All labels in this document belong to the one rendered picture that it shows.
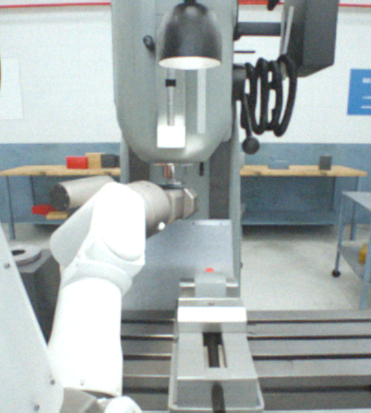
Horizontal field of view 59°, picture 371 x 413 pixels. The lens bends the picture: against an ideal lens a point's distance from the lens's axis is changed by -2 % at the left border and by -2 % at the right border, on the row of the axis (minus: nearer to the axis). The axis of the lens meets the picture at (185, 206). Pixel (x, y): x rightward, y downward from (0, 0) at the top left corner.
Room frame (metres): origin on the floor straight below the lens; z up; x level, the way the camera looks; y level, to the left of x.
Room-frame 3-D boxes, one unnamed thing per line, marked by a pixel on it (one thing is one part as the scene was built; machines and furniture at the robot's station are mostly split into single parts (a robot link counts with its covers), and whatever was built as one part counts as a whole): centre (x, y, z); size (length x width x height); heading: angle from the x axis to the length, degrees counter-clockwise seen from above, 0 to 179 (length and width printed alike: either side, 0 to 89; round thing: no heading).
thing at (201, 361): (0.59, -0.05, 0.99); 0.35 x 0.15 x 0.11; 0
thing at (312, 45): (0.92, -0.32, 1.62); 0.20 x 0.09 x 0.21; 0
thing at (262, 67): (0.89, -0.18, 1.45); 0.18 x 0.16 x 0.21; 0
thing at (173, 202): (0.54, 0.06, 1.24); 0.13 x 0.12 x 0.10; 67
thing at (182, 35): (0.40, 0.00, 1.47); 0.07 x 0.07 x 0.06
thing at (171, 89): (0.51, 0.02, 1.44); 0.04 x 0.04 x 0.21; 0
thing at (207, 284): (0.62, -0.05, 1.05); 0.06 x 0.05 x 0.06; 90
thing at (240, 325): (0.56, -0.05, 1.03); 0.12 x 0.06 x 0.04; 90
